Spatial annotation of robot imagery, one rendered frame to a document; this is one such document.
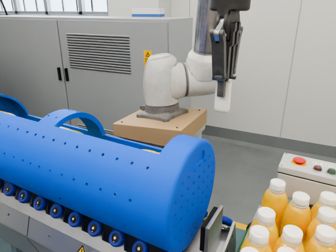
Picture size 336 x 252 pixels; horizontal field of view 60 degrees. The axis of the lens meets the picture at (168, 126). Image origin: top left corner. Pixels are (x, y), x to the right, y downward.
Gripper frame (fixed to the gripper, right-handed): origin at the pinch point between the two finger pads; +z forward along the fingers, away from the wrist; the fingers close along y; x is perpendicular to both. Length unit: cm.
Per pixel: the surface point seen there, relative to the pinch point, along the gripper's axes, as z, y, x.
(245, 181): 135, 184, 33
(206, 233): 31.6, -6.0, -0.6
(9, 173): 28, -15, 58
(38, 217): 43, -13, 52
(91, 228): 39, -12, 30
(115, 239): 38.7, -12.2, 22.0
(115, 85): 45, 135, 141
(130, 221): 27.4, -15.2, 14.3
